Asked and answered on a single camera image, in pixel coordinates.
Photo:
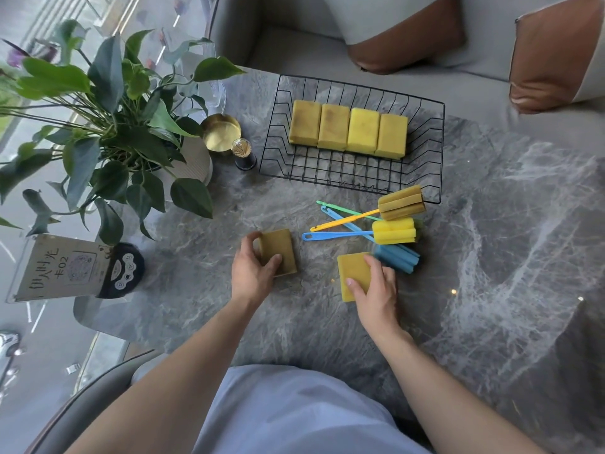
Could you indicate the person's right hand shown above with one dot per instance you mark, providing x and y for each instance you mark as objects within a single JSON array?
[{"x": 378, "y": 302}]

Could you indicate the dull yellow sponge block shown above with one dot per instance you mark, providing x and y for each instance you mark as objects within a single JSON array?
[
  {"x": 333, "y": 127},
  {"x": 305, "y": 122}
]

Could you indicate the grey chair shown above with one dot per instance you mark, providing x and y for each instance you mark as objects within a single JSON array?
[{"x": 90, "y": 406}]

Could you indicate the white and brown cushion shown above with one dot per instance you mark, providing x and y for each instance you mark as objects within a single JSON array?
[{"x": 401, "y": 28}]

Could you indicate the light grey garment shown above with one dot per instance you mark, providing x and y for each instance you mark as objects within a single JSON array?
[{"x": 293, "y": 413}]

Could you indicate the black bell with gold top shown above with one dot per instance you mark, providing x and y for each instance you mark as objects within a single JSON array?
[{"x": 244, "y": 155}]

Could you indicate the dark yellow sponge brush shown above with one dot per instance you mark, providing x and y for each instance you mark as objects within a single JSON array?
[{"x": 401, "y": 203}]

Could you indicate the green leafy plant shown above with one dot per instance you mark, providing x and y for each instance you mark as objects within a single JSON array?
[{"x": 113, "y": 132}]

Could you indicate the person's left forearm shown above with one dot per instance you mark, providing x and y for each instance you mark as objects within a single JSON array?
[{"x": 179, "y": 378}]

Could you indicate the person's left hand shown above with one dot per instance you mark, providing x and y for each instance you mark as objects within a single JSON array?
[{"x": 248, "y": 278}]

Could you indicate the grey sofa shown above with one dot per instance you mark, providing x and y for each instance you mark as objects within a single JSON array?
[{"x": 302, "y": 47}]

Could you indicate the black round call button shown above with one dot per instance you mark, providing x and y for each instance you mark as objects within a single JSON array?
[{"x": 124, "y": 271}]

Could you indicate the person's right thumb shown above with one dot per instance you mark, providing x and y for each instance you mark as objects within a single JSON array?
[{"x": 357, "y": 287}]

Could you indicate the clear acrylic table sign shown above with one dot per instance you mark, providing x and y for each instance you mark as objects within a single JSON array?
[{"x": 61, "y": 268}]

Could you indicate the bright yellow sponge block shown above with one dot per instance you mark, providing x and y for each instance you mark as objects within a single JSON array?
[
  {"x": 391, "y": 136},
  {"x": 363, "y": 131},
  {"x": 352, "y": 271}
]

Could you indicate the person's right forearm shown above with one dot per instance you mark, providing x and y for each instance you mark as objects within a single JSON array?
[{"x": 439, "y": 397}]

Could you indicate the gold round tin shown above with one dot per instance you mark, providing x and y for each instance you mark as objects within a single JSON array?
[{"x": 221, "y": 133}]

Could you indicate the clear glass vase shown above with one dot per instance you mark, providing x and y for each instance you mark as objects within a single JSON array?
[{"x": 208, "y": 89}]

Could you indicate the dark yellow sponge block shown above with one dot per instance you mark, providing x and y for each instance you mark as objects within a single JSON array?
[{"x": 281, "y": 245}]

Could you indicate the person's left thumb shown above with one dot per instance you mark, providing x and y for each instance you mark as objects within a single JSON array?
[{"x": 273, "y": 264}]

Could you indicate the white ribbed plant pot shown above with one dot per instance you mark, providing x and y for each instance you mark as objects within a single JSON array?
[{"x": 194, "y": 160}]

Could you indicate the green sponge brush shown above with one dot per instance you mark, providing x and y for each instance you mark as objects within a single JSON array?
[{"x": 345, "y": 210}]

